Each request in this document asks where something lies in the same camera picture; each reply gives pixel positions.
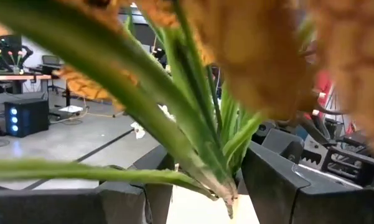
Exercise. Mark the black office chair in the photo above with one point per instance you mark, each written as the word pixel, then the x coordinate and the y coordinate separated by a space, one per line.
pixel 51 60

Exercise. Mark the wooden background table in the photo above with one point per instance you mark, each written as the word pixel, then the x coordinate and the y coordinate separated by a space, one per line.
pixel 18 77

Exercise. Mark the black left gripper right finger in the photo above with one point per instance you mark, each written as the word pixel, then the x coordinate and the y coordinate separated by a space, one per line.
pixel 298 205

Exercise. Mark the white floor sheet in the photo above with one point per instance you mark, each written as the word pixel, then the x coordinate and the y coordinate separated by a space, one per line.
pixel 71 109

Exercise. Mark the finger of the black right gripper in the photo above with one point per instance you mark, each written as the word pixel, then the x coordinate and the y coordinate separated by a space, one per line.
pixel 283 143
pixel 354 168

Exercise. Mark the black computer tower blue lights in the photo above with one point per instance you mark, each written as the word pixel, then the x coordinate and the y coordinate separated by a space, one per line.
pixel 31 118

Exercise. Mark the yellow artificial flower bunch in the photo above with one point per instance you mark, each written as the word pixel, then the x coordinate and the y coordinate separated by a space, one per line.
pixel 205 140

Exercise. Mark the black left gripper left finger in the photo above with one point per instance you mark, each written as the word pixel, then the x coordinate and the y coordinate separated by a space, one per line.
pixel 65 208

